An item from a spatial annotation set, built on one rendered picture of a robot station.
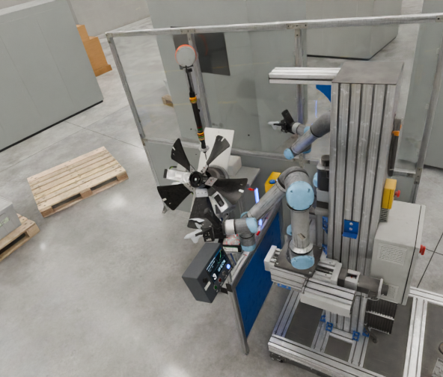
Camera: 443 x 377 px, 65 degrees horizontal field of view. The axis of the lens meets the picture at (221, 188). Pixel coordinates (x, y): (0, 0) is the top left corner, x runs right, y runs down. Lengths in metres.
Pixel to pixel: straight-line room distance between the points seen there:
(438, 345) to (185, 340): 1.81
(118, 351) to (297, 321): 1.47
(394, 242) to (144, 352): 2.11
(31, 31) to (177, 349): 6.10
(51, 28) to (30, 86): 1.12
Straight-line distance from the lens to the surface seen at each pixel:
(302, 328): 2.81
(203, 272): 1.84
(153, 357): 3.14
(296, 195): 1.55
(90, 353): 3.38
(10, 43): 7.45
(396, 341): 2.84
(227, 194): 2.41
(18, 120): 7.57
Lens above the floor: 2.62
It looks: 36 degrees down
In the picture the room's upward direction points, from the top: 12 degrees counter-clockwise
